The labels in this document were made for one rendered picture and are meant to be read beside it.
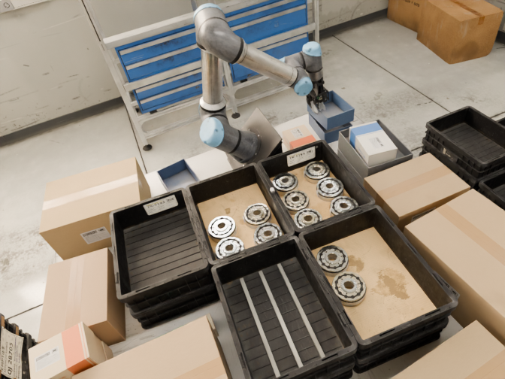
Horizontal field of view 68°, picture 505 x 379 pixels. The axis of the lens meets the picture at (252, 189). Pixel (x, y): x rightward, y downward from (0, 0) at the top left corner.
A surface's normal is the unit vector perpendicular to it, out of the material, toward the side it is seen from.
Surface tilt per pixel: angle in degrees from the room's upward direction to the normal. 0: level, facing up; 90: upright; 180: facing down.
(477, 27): 89
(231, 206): 0
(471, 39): 90
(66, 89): 90
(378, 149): 0
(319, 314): 0
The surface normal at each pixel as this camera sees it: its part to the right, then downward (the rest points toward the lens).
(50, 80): 0.38, 0.63
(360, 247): -0.14, -0.69
